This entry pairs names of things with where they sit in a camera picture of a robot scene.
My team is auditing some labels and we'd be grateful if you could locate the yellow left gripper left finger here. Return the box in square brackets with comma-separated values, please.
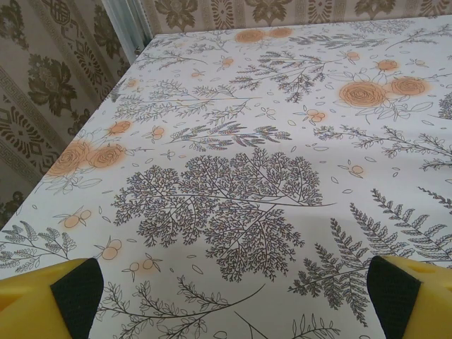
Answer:
[0, 256, 105, 339]

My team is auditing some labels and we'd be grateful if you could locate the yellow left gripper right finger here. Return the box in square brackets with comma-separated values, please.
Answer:
[366, 254, 452, 339]

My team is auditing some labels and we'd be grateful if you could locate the aluminium frame post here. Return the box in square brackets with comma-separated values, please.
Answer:
[101, 0, 155, 58]

